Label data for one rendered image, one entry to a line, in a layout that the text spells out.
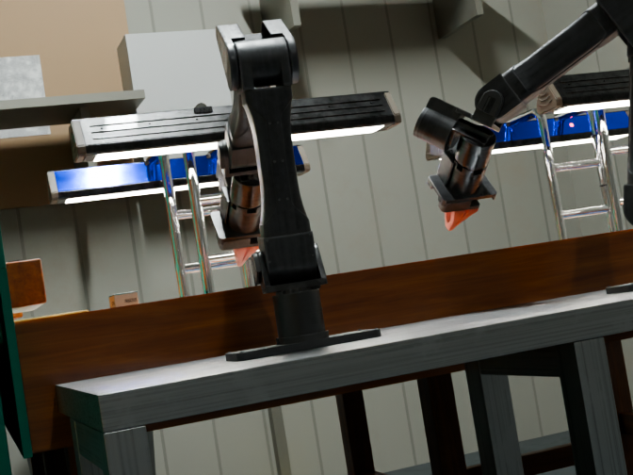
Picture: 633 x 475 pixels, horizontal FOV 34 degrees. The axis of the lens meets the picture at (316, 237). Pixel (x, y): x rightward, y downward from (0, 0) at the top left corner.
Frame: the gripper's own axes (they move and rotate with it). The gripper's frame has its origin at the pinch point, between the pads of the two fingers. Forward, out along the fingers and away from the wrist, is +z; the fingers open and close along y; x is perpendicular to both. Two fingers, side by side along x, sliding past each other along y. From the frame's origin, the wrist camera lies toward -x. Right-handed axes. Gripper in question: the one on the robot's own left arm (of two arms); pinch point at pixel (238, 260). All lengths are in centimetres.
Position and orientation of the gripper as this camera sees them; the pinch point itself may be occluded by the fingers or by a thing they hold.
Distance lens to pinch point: 178.3
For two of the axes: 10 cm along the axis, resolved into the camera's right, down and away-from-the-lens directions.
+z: -1.4, 7.2, 6.8
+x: 3.3, 6.8, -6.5
